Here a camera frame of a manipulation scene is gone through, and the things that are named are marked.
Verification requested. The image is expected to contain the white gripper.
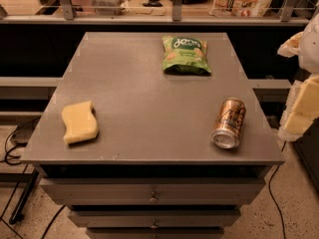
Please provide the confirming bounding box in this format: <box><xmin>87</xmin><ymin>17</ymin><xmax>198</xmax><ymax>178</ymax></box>
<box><xmin>277</xmin><ymin>32</ymin><xmax>319</xmax><ymax>141</ymax></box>

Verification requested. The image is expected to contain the green rice chip bag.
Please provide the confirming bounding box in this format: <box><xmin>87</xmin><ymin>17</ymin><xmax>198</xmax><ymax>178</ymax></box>
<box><xmin>161</xmin><ymin>36</ymin><xmax>211</xmax><ymax>75</ymax></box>

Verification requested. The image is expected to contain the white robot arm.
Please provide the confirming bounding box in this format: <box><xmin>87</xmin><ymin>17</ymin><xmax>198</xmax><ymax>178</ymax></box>
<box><xmin>277</xmin><ymin>14</ymin><xmax>319</xmax><ymax>141</ymax></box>

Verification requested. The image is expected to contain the yellow sponge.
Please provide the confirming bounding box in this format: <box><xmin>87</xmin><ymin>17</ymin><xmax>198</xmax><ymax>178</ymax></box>
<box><xmin>62</xmin><ymin>101</ymin><xmax>99</xmax><ymax>144</ymax></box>

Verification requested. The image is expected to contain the orange soda can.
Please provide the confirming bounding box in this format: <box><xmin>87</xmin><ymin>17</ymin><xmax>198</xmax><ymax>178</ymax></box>
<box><xmin>210</xmin><ymin>98</ymin><xmax>246</xmax><ymax>149</ymax></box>

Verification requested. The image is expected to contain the grey drawer cabinet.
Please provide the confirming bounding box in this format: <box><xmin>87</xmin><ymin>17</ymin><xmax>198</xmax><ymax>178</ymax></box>
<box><xmin>22</xmin><ymin>32</ymin><xmax>284</xmax><ymax>239</ymax></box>

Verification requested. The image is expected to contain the top drawer knob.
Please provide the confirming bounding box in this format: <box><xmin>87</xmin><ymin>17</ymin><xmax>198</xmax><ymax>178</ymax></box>
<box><xmin>149</xmin><ymin>192</ymin><xmax>159</xmax><ymax>204</ymax></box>

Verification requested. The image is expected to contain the drawer knob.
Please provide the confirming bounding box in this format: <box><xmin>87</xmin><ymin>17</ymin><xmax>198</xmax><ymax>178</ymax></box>
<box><xmin>149</xmin><ymin>192</ymin><xmax>159</xmax><ymax>204</ymax></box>
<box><xmin>150</xmin><ymin>220</ymin><xmax>159</xmax><ymax>229</ymax></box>

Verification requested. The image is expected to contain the middle drawer knob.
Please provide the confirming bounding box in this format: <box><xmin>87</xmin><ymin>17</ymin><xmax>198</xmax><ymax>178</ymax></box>
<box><xmin>150</xmin><ymin>220</ymin><xmax>159</xmax><ymax>229</ymax></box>

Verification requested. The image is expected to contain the black metal stand leg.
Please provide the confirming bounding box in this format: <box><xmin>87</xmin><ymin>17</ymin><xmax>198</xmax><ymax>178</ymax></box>
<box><xmin>9</xmin><ymin>169</ymin><xmax>39</xmax><ymax>225</ymax></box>

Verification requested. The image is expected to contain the black cable right floor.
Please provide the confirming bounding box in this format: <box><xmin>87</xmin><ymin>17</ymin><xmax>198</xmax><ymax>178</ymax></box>
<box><xmin>267</xmin><ymin>140</ymin><xmax>288</xmax><ymax>239</ymax></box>

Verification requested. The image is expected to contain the metal shelf rail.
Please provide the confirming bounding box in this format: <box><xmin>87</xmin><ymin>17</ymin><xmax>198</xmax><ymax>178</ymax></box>
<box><xmin>0</xmin><ymin>0</ymin><xmax>319</xmax><ymax>26</ymax></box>

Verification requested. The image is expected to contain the black cables left floor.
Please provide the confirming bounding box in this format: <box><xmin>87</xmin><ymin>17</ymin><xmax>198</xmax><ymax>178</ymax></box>
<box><xmin>0</xmin><ymin>117</ymin><xmax>68</xmax><ymax>239</ymax></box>

